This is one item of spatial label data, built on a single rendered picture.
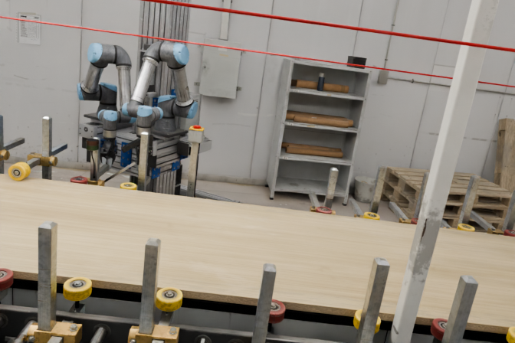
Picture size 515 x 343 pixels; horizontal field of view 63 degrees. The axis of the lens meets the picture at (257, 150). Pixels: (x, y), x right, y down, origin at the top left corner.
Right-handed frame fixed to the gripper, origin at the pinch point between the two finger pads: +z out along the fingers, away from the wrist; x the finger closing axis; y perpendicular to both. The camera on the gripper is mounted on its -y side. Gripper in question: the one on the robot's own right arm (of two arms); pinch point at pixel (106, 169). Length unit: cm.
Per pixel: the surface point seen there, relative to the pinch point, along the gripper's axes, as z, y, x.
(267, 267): -29, -142, -90
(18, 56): -37, 216, 168
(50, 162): -12.2, -34.5, 17.9
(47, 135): -26.3, -33.1, 19.9
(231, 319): 5, -121, -83
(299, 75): -54, 246, -134
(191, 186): -8, -33, -56
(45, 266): -21, -142, -31
